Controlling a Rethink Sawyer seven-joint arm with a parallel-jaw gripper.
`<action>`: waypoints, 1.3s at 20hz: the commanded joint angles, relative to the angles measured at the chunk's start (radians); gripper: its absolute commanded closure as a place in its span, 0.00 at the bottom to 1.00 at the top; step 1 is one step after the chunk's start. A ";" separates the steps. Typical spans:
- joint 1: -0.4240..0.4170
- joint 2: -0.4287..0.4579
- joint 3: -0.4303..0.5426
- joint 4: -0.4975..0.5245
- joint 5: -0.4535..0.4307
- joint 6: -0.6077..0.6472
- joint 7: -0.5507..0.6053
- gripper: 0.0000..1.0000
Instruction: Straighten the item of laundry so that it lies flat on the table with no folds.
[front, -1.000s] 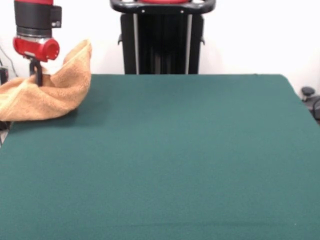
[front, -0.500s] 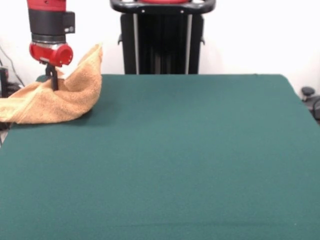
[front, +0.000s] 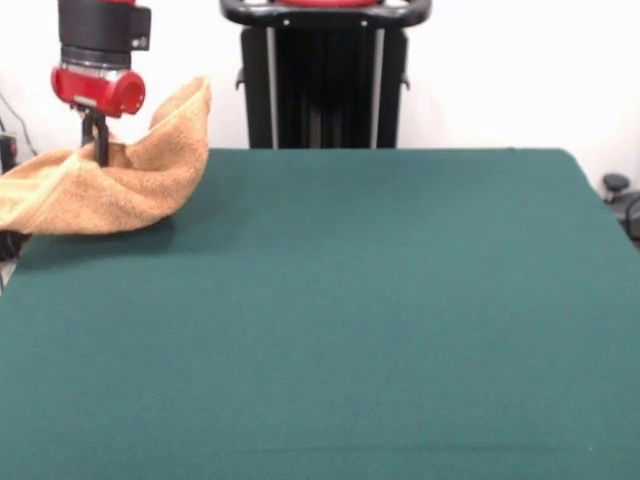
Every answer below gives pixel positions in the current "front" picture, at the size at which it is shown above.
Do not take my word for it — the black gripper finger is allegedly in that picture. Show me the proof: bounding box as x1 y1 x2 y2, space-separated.
92 115 111 166
80 112 97 151

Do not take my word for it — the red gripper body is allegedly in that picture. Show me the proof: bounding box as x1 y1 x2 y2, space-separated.
50 67 147 120

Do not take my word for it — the orange terry towel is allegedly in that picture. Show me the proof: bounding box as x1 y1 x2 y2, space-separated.
0 75 212 236

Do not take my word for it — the black electrical box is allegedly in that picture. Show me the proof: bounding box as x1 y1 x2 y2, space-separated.
0 133 20 171

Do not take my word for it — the dark green table cloth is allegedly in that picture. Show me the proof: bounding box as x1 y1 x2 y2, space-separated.
0 147 640 480

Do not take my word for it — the black office chair base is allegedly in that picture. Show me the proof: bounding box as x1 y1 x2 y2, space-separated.
601 172 640 236

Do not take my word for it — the black cable bundle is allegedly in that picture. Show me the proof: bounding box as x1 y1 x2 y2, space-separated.
0 89 39 262

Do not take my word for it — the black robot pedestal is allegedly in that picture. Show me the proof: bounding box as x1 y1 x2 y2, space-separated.
218 0 432 150

